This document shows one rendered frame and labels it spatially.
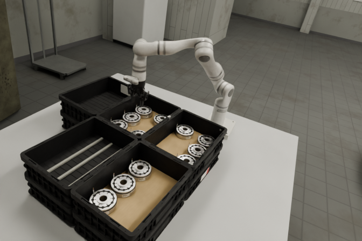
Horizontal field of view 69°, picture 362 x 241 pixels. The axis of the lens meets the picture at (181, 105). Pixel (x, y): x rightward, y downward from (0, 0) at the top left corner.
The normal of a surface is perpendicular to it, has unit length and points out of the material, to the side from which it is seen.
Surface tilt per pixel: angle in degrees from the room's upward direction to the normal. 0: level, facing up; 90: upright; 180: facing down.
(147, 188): 0
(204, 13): 90
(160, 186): 0
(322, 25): 90
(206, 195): 0
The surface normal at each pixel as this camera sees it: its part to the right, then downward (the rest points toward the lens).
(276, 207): 0.14, -0.86
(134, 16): -0.47, 0.38
